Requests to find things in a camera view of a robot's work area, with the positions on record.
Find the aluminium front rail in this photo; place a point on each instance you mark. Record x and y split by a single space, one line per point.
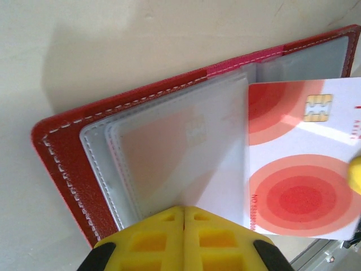
332 259

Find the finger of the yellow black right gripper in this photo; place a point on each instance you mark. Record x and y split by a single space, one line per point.
356 175
355 241

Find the red leather card holder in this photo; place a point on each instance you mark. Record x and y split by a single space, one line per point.
65 158

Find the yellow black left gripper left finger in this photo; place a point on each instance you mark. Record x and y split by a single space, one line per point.
146 248

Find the white card with red circles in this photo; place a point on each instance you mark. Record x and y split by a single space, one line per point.
296 141

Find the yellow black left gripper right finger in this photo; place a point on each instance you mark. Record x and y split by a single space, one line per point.
220 248

